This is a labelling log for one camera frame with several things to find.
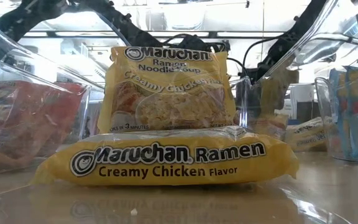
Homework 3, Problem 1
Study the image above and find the clear plastic bin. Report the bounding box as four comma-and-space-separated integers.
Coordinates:
0, 0, 358, 224
0, 30, 93, 179
314, 63, 358, 163

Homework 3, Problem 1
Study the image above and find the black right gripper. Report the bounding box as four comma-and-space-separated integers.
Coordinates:
240, 62, 265, 83

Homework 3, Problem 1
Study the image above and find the yellow creamy chicken ramen packet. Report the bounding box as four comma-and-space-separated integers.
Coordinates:
30, 125, 300, 187
97, 45, 237, 134
286, 116, 328, 152
259, 68, 300, 110

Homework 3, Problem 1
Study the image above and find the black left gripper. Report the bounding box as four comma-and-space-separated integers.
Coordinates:
166, 33, 230, 53

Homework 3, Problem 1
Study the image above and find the Saucy Noodles spicy chicken packet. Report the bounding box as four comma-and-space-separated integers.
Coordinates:
0, 80, 88, 170
253, 113, 288, 140

